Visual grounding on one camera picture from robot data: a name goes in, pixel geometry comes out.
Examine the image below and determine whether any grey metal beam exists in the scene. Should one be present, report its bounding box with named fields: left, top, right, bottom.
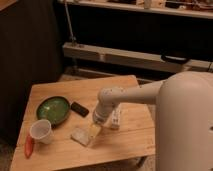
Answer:
left=63, top=42, right=213, bottom=72

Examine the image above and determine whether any small black rectangular object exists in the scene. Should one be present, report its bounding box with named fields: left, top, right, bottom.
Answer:
left=71, top=102, right=89, bottom=117

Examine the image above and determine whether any orange red carrot toy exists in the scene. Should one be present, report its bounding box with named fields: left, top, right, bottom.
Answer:
left=24, top=135, right=34, bottom=158

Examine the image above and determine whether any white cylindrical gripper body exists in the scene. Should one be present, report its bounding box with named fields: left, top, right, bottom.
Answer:
left=93, top=103, right=114, bottom=125

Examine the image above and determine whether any green ceramic bowl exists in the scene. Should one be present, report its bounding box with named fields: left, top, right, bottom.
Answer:
left=36, top=96, right=70, bottom=126

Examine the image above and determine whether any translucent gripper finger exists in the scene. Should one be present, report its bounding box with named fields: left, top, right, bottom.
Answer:
left=89, top=124, right=102, bottom=138

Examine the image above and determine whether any wooden shelf board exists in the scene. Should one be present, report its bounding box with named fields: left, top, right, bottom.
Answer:
left=58, top=0, right=213, bottom=20

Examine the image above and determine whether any white remote controller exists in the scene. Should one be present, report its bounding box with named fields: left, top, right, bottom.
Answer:
left=110, top=105, right=121, bottom=130

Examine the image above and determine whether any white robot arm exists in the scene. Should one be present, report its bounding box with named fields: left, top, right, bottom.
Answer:
left=93, top=71, right=213, bottom=171

